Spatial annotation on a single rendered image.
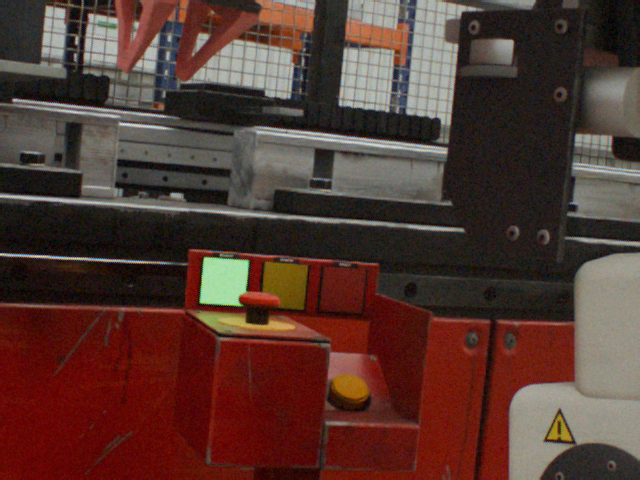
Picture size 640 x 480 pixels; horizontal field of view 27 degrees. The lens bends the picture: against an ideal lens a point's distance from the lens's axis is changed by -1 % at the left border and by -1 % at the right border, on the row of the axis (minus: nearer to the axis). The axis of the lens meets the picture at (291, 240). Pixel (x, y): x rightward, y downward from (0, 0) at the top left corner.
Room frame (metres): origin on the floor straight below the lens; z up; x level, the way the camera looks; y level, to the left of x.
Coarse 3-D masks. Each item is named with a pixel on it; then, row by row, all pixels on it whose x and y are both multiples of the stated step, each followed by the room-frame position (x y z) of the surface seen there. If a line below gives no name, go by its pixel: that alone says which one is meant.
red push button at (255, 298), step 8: (240, 296) 1.22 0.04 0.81; (248, 296) 1.21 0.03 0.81; (256, 296) 1.21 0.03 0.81; (264, 296) 1.21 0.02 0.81; (272, 296) 1.22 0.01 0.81; (248, 304) 1.21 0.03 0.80; (256, 304) 1.21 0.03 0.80; (264, 304) 1.21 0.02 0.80; (272, 304) 1.21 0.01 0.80; (248, 312) 1.22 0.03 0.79; (256, 312) 1.22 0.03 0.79; (264, 312) 1.22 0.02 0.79; (248, 320) 1.22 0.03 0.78; (256, 320) 1.22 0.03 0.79; (264, 320) 1.22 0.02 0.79
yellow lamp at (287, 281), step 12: (264, 264) 1.32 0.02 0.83; (276, 264) 1.32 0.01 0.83; (288, 264) 1.32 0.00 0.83; (264, 276) 1.31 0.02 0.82; (276, 276) 1.32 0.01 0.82; (288, 276) 1.32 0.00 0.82; (300, 276) 1.33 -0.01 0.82; (264, 288) 1.32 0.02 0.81; (276, 288) 1.32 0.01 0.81; (288, 288) 1.32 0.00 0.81; (300, 288) 1.33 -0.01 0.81; (288, 300) 1.32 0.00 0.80; (300, 300) 1.33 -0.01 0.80
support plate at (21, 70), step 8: (0, 64) 1.17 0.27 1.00; (8, 64) 1.18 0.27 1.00; (16, 64) 1.18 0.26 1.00; (24, 64) 1.18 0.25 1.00; (32, 64) 1.19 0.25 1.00; (0, 72) 1.19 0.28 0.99; (8, 72) 1.18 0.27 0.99; (16, 72) 1.18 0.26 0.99; (24, 72) 1.19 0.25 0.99; (32, 72) 1.19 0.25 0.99; (40, 72) 1.19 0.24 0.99; (48, 72) 1.20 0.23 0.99; (56, 72) 1.20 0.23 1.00; (64, 72) 1.20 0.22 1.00; (0, 80) 1.35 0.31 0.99; (8, 80) 1.33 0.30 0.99; (16, 80) 1.31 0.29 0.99; (24, 80) 1.29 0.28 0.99; (32, 80) 1.28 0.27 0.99
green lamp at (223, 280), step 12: (204, 264) 1.30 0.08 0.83; (216, 264) 1.30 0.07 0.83; (228, 264) 1.30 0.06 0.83; (240, 264) 1.31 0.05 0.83; (204, 276) 1.30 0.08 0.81; (216, 276) 1.30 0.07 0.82; (228, 276) 1.30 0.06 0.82; (240, 276) 1.31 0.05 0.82; (204, 288) 1.30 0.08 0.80; (216, 288) 1.30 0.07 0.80; (228, 288) 1.30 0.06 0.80; (240, 288) 1.31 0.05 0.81; (204, 300) 1.30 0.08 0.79; (216, 300) 1.30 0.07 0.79; (228, 300) 1.31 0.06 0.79
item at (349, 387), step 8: (336, 376) 1.26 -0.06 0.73; (344, 376) 1.26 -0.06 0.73; (352, 376) 1.27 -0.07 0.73; (336, 384) 1.25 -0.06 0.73; (344, 384) 1.25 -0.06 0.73; (352, 384) 1.26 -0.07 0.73; (360, 384) 1.26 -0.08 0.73; (336, 392) 1.25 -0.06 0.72; (344, 392) 1.25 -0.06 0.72; (352, 392) 1.25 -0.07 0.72; (360, 392) 1.25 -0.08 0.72; (368, 392) 1.26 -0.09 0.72; (336, 400) 1.25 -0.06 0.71; (344, 400) 1.24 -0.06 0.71; (352, 400) 1.24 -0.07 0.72; (360, 400) 1.25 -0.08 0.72; (352, 408) 1.25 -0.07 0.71
